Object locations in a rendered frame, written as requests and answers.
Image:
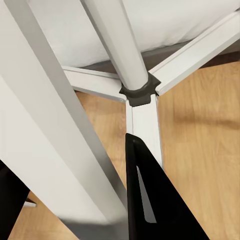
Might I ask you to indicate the bed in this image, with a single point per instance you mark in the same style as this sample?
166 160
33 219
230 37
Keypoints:
160 27

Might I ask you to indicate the camera tripod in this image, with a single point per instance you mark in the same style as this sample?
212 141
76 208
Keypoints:
46 137

